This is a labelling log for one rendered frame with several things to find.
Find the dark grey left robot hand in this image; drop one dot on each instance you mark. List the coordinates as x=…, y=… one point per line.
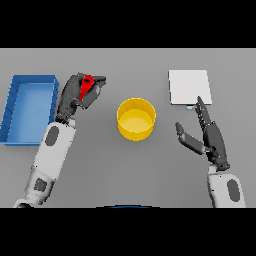
x=68, y=95

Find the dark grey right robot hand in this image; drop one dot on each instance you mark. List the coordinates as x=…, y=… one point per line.
x=213, y=136

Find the red beaker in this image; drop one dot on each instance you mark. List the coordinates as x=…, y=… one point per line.
x=86, y=85

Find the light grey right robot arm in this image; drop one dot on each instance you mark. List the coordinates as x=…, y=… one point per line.
x=226, y=190

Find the pale square measuring scale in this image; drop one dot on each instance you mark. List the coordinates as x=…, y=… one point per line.
x=189, y=87

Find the yellow bowl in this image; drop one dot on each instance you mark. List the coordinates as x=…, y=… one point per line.
x=136, y=120

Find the blue tray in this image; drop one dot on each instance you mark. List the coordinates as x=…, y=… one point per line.
x=29, y=108

